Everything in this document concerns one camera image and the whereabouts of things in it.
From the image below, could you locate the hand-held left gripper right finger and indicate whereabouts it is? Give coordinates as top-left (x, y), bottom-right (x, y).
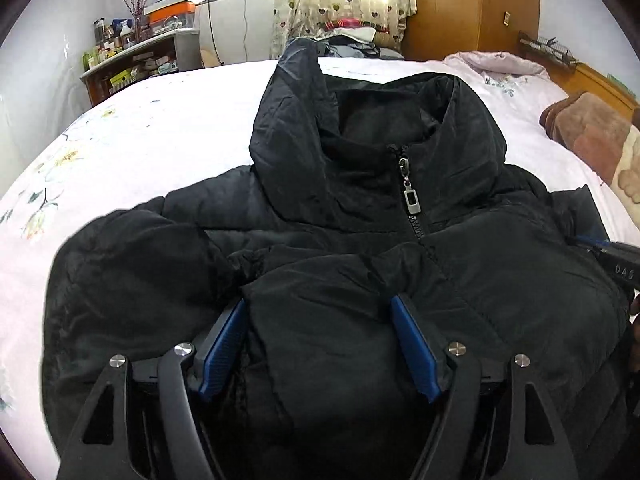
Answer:
top-left (389, 294), bottom-right (583, 480)

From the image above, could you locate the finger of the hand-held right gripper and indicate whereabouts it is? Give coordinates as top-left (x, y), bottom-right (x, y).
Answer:
top-left (573, 233), bottom-right (609, 253)

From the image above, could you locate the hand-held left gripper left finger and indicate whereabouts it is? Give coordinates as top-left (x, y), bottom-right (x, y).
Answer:
top-left (57, 296), bottom-right (248, 480)

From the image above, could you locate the black puffer jacket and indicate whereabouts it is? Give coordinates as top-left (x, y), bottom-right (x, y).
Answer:
top-left (40, 37), bottom-right (633, 480)

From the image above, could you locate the pile of clothes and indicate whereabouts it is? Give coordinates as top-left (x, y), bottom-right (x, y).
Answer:
top-left (290, 17), bottom-right (406, 59)

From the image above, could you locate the brown plush blanket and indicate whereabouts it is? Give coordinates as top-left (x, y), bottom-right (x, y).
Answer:
top-left (539, 91), bottom-right (640, 186)

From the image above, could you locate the wooden headboard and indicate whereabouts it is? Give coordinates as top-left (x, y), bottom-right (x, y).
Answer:
top-left (564, 62), bottom-right (640, 117)

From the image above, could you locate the folded pink quilt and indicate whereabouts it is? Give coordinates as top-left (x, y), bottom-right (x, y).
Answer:
top-left (442, 51), bottom-right (552, 97)

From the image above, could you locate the bed with floral sheet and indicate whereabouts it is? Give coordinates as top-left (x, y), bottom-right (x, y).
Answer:
top-left (0, 52), bottom-right (621, 480)

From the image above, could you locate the wooden wardrobe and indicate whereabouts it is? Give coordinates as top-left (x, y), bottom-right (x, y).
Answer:
top-left (402, 0), bottom-right (542, 61)

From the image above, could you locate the grey shelf unit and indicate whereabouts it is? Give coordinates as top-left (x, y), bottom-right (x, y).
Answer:
top-left (80, 27), bottom-right (202, 107)

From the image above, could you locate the white refrigerator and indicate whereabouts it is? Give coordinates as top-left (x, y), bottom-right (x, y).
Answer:
top-left (197, 0), bottom-right (277, 68)

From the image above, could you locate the cluster of bottles and jars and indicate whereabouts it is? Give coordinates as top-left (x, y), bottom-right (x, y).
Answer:
top-left (82, 17), bottom-right (151, 68)

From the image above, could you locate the orange lidded storage box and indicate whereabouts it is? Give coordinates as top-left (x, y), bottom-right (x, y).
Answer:
top-left (144, 0), bottom-right (197, 32)

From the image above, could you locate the vase with dried branches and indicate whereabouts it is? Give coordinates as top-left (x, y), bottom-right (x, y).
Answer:
top-left (107, 0), bottom-right (152, 41)

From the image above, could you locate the wire wall rack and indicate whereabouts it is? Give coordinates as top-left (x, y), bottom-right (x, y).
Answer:
top-left (517, 31), bottom-right (581, 67)

